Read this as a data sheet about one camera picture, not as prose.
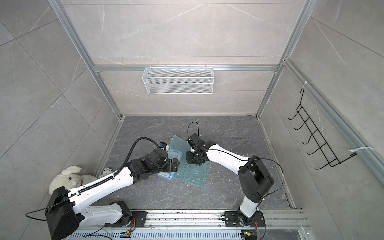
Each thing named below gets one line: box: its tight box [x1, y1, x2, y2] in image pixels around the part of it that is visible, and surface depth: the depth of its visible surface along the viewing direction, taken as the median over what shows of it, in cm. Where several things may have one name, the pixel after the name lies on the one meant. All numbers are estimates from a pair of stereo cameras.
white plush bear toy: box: [48, 165, 98, 195], surface depth 71 cm
